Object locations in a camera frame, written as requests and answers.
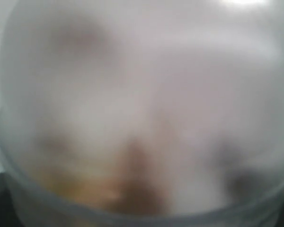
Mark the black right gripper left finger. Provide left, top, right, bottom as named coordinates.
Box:
left=0, top=173, right=21, bottom=227

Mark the clear dome shaker lid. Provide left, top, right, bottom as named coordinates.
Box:
left=0, top=0, right=284, bottom=227

